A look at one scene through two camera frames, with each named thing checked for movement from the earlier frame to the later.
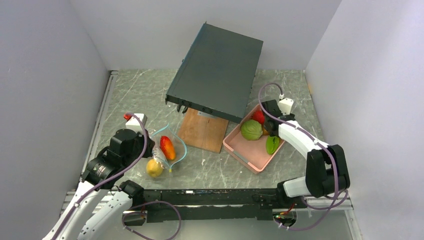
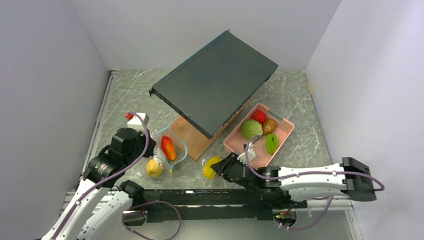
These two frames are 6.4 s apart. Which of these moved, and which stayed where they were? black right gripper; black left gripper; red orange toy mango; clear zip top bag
Moved: black right gripper
Stayed: clear zip top bag; red orange toy mango; black left gripper
